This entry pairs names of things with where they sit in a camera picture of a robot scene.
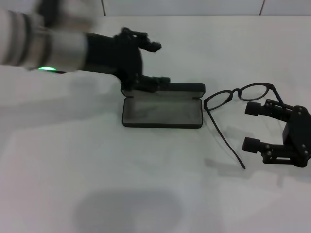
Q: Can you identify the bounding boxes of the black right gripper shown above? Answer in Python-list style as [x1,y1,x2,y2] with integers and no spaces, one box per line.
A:
[242,98,311,168]

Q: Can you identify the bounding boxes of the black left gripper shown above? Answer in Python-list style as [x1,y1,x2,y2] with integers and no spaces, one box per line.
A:
[85,27,172,93]

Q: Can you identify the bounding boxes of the black glasses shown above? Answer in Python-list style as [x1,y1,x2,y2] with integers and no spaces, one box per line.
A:
[203,83,284,170]

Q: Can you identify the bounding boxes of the black glasses case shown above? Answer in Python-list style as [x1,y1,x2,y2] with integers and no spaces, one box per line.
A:
[121,82,206,129]

